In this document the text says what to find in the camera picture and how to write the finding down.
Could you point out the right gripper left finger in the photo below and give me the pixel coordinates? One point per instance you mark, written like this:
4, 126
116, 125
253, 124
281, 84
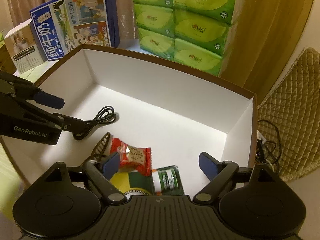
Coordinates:
101, 174

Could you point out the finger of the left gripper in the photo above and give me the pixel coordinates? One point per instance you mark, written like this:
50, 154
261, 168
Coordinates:
25, 90
16, 107

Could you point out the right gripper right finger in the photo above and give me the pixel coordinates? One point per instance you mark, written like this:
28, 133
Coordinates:
220, 175

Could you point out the leopard print hair clip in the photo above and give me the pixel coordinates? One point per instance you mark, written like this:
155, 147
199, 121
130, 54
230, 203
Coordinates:
99, 150

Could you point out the red snack packet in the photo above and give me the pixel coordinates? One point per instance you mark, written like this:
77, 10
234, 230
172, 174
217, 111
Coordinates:
138, 158

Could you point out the green blister card with bottle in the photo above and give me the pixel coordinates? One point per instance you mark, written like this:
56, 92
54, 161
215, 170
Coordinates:
163, 181

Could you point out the small white product box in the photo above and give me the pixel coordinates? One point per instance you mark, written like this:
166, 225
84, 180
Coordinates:
23, 47

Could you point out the checkered tablecloth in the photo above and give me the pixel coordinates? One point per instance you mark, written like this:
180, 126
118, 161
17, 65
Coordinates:
12, 186

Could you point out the brown cardboard box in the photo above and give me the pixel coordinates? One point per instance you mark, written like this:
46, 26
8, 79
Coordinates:
175, 110

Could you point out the quilted chair cushion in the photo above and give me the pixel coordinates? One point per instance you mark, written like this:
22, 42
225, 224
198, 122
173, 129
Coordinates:
290, 115

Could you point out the blue milk carton box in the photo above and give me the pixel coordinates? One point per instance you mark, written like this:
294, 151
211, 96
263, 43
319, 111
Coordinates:
62, 25

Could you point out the green tissue pack bundle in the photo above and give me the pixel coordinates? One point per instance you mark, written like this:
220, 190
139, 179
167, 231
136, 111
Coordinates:
197, 33

